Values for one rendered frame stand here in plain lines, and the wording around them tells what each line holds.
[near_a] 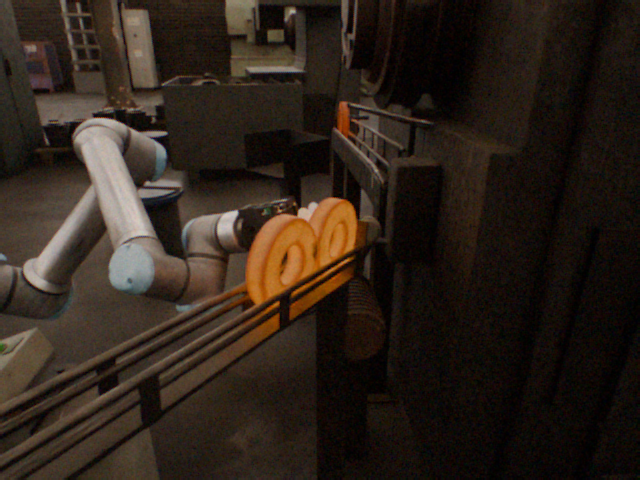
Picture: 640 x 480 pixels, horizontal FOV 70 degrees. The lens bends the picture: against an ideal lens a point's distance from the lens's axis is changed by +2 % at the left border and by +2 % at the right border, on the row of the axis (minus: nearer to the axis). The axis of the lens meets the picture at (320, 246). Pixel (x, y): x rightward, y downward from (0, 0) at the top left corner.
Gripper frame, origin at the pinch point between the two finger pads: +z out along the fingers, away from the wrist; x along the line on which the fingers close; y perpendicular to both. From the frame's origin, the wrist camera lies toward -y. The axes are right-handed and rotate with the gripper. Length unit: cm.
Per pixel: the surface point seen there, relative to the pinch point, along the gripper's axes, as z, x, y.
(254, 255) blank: 0.8, -21.8, 3.7
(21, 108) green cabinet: -375, 146, 98
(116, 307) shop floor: -138, 30, -31
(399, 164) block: 5.5, 24.0, 6.3
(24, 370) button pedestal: -30, -44, -4
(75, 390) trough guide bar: -2.7, -48.9, -0.2
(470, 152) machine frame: 22.2, 18.2, 6.7
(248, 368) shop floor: -68, 28, -54
